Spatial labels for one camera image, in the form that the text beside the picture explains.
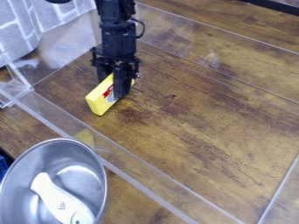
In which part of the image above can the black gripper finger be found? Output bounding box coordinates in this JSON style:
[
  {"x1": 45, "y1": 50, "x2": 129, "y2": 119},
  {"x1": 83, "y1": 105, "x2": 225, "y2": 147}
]
[
  {"x1": 97, "y1": 64, "x2": 113, "y2": 81},
  {"x1": 113, "y1": 65, "x2": 132, "y2": 99}
]

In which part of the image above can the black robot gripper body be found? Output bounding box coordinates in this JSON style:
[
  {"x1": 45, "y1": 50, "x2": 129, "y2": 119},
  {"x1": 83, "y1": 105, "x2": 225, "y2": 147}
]
[{"x1": 88, "y1": 21, "x2": 141, "y2": 80}]

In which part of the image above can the yellow butter block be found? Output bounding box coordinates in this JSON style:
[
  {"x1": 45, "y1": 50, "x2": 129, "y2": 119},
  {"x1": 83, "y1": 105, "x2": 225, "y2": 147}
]
[{"x1": 84, "y1": 72, "x2": 136, "y2": 116}]

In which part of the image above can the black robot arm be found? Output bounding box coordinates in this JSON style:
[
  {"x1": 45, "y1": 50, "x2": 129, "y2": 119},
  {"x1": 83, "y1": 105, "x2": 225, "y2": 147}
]
[{"x1": 91, "y1": 0, "x2": 143, "y2": 99}]

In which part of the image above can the clear acrylic barrier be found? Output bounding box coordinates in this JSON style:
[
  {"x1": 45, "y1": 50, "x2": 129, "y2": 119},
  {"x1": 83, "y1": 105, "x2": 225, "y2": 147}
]
[{"x1": 0, "y1": 10, "x2": 100, "y2": 109}]

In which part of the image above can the grey brick pattern cloth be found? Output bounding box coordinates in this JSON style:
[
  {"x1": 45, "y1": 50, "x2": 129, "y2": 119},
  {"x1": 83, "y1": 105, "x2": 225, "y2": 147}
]
[{"x1": 0, "y1": 0, "x2": 96, "y2": 67}]

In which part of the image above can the silver metal bowl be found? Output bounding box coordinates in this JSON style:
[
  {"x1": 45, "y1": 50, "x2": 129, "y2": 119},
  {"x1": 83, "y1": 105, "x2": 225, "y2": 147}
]
[{"x1": 0, "y1": 138, "x2": 108, "y2": 224}]

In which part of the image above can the blue object at edge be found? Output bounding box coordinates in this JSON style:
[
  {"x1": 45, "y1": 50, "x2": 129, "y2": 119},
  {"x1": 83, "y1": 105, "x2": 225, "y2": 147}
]
[{"x1": 0, "y1": 155, "x2": 8, "y2": 182}]

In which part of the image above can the cream wooden fish toy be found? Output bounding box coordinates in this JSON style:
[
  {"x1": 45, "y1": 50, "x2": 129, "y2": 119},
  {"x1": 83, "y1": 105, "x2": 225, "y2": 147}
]
[{"x1": 31, "y1": 172, "x2": 95, "y2": 224}]

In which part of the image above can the black cable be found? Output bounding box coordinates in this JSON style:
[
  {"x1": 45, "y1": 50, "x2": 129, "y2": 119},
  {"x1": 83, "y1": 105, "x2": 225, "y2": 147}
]
[{"x1": 129, "y1": 17, "x2": 145, "y2": 39}]

